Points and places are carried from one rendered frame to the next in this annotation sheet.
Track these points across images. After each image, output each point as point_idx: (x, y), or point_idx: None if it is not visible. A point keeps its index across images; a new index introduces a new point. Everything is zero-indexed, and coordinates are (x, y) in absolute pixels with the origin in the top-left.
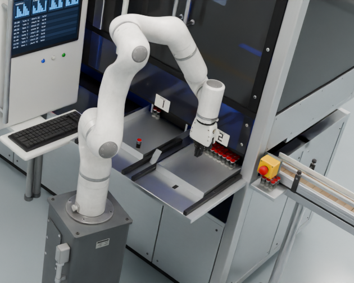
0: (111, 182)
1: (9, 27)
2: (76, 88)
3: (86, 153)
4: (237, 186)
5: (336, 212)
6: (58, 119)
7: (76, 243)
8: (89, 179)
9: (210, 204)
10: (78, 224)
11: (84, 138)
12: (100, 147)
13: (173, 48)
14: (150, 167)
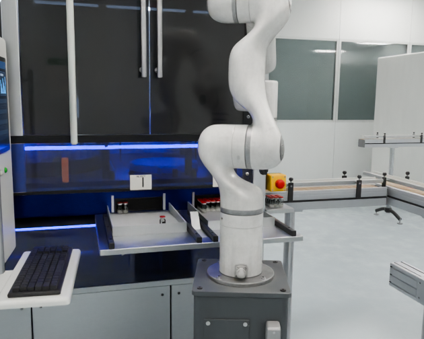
0: (87, 331)
1: None
2: (14, 225)
3: (235, 183)
4: None
5: (330, 196)
6: (36, 257)
7: (287, 306)
8: (257, 212)
9: None
10: (265, 286)
11: (239, 155)
12: (280, 143)
13: None
14: (206, 227)
